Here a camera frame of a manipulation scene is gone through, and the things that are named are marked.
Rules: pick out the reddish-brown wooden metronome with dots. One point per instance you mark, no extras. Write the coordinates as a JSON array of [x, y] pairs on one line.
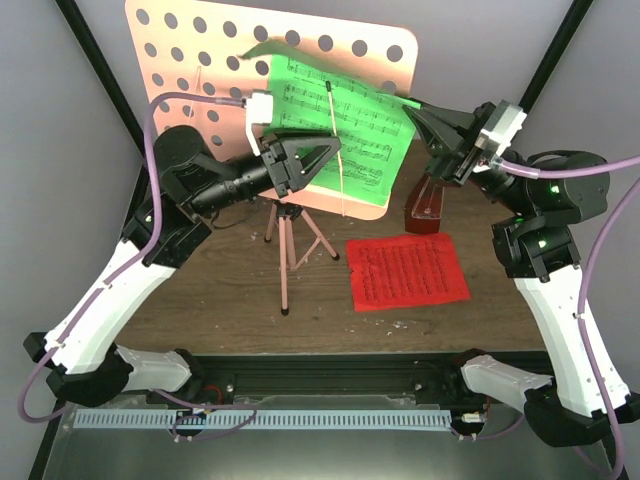
[[423, 208]]

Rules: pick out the red paper sheet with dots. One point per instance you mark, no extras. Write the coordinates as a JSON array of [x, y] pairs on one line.
[[405, 271]]

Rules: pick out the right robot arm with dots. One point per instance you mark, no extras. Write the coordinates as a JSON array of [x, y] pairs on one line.
[[545, 194]]

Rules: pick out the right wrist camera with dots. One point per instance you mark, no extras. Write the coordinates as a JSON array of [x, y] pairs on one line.
[[497, 133]]

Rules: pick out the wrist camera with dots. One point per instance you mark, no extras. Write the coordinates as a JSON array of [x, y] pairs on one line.
[[259, 107], [497, 133]]

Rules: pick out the green sheet music paper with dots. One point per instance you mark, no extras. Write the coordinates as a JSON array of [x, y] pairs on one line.
[[374, 130]]

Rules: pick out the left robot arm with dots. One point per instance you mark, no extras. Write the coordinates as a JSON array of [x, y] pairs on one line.
[[86, 366]]

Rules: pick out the white slotted cable duct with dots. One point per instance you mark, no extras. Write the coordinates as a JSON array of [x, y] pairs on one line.
[[147, 419]]

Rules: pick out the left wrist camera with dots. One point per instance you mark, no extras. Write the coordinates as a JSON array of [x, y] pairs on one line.
[[259, 107]]

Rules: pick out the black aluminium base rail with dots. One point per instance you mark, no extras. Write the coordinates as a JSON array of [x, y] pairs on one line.
[[428, 377]]

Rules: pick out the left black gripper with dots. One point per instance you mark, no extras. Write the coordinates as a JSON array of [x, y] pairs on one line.
[[279, 147]]

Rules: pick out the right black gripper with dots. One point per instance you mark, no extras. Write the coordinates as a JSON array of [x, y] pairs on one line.
[[444, 145]]

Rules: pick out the pink music stand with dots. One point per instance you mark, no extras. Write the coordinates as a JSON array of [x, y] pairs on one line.
[[191, 49]]

